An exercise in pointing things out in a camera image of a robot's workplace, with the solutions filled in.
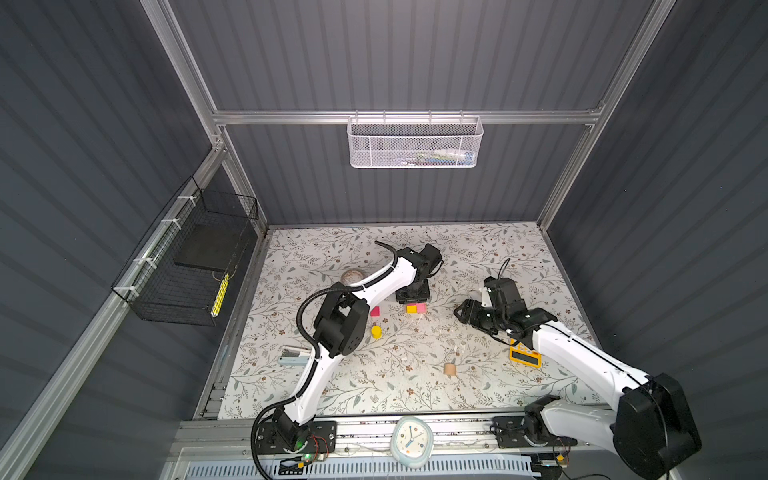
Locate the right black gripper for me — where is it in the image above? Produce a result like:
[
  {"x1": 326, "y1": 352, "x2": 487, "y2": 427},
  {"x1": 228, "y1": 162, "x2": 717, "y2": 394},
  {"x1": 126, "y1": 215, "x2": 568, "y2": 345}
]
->
[{"x1": 453, "y1": 297, "x2": 505, "y2": 333}]

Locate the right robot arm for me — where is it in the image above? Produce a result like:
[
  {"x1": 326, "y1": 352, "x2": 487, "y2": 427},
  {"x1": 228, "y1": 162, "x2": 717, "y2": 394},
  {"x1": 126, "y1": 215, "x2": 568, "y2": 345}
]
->
[{"x1": 454, "y1": 277, "x2": 702, "y2": 479}]

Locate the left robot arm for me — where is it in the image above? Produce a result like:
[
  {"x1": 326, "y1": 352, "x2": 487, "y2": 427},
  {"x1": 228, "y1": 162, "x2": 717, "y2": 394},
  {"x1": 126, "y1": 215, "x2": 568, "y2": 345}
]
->
[{"x1": 275, "y1": 242, "x2": 443, "y2": 427}]

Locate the yellow calculator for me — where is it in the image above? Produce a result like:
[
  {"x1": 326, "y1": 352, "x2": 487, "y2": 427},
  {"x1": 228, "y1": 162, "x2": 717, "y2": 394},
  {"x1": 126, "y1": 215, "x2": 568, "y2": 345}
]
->
[{"x1": 509, "y1": 341, "x2": 542, "y2": 369}]

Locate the roll of clear tape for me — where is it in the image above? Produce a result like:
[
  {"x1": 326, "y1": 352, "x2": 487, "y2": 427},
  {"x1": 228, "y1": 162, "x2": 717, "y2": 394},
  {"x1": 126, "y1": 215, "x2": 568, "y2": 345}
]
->
[{"x1": 340, "y1": 268, "x2": 368, "y2": 287}]

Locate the white round clock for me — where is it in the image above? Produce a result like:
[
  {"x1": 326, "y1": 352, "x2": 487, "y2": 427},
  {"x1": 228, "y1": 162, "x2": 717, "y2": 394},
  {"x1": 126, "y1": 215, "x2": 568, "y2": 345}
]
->
[{"x1": 390, "y1": 416, "x2": 434, "y2": 469}]

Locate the light blue stapler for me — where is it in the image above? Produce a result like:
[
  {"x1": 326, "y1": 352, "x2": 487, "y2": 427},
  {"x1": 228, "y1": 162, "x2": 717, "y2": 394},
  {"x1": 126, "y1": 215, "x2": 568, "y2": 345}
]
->
[{"x1": 278, "y1": 347, "x2": 312, "y2": 367}]

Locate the black foam pad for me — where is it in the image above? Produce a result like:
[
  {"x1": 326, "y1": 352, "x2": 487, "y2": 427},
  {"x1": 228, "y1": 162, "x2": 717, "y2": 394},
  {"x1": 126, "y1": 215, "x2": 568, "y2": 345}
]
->
[{"x1": 174, "y1": 224, "x2": 247, "y2": 273}]

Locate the black corrugated cable hose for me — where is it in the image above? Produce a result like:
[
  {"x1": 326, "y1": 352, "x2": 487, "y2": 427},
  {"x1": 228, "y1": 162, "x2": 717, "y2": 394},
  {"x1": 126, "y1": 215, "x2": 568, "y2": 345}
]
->
[{"x1": 249, "y1": 240, "x2": 400, "y2": 480}]

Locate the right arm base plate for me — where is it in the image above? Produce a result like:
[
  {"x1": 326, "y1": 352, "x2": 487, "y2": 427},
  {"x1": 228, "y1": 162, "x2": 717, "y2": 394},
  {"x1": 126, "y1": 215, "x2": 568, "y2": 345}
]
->
[{"x1": 489, "y1": 412, "x2": 578, "y2": 450}]

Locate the white wire mesh basket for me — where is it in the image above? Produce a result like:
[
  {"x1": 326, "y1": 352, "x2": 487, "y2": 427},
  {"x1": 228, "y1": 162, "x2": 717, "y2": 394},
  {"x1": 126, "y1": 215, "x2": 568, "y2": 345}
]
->
[{"x1": 346, "y1": 115, "x2": 484, "y2": 169}]

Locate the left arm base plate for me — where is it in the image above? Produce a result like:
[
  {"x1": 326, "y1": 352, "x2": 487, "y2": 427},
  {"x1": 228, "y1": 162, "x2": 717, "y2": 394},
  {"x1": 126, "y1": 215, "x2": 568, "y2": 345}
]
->
[{"x1": 251, "y1": 420, "x2": 338, "y2": 455}]

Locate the black wire basket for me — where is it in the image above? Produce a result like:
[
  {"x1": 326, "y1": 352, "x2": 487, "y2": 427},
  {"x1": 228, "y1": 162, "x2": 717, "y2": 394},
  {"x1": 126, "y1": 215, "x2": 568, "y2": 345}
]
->
[{"x1": 112, "y1": 180, "x2": 260, "y2": 327}]

